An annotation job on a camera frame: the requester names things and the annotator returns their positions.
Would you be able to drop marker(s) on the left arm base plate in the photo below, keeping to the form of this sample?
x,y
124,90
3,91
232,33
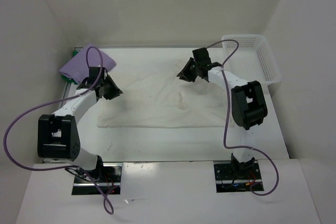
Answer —
x,y
110,182

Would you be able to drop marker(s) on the green t shirt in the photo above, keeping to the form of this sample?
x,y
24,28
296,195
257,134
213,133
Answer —
x,y
66,79

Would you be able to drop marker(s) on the white t shirt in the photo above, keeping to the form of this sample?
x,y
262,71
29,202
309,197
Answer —
x,y
161,100

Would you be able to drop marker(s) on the purple t shirt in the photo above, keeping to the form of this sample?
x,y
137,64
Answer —
x,y
77,67

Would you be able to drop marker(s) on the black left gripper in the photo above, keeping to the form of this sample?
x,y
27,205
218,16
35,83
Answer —
x,y
115,91

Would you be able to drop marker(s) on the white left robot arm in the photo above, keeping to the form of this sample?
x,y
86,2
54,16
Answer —
x,y
58,136

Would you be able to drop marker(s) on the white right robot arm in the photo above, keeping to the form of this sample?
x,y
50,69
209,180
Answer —
x,y
246,105

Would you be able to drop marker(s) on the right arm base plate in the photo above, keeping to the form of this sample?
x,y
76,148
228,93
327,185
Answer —
x,y
227,182

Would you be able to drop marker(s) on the white plastic basket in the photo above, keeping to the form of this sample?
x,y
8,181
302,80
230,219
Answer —
x,y
252,58

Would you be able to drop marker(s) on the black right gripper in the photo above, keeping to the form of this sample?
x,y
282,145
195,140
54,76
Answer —
x,y
185,73

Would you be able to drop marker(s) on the aluminium table edge rail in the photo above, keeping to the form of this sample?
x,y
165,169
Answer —
x,y
68,85

